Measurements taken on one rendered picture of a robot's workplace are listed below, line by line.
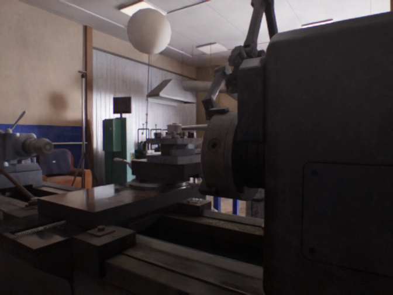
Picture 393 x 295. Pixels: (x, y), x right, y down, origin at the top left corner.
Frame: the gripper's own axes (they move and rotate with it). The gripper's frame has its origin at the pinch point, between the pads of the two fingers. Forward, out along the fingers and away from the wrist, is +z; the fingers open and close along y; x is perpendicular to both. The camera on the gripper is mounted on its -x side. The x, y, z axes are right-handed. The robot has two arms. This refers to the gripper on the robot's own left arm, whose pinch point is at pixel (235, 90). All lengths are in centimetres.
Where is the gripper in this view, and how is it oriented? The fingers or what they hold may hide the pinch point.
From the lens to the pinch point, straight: 141.4
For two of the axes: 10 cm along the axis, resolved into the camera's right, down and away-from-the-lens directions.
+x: 5.9, 4.7, 6.6
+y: 7.4, 0.3, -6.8
